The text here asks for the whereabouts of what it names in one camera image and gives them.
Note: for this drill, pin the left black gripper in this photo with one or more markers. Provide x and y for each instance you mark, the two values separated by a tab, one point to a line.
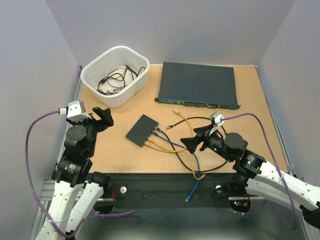
105	121

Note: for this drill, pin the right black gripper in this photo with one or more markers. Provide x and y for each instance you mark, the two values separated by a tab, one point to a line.
198	139

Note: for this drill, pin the small black network switch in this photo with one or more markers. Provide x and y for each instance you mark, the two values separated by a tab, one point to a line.
141	130

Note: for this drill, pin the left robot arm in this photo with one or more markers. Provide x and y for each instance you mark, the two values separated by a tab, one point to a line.
75	192

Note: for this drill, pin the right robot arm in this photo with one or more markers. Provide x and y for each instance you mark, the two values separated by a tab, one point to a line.
257	176

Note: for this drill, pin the white plastic bin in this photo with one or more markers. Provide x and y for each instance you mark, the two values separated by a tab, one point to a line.
116	75

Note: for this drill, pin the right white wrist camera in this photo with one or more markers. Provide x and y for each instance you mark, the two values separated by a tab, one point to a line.
217	121

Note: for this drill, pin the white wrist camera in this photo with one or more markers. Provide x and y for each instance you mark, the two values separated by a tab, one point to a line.
217	121
75	111

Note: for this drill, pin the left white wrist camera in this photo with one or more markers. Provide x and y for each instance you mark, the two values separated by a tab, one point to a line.
75	111

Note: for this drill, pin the large teal network switch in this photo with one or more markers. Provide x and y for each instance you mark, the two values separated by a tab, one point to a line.
196	85

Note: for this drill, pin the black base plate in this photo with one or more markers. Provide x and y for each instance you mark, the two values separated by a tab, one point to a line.
174	190

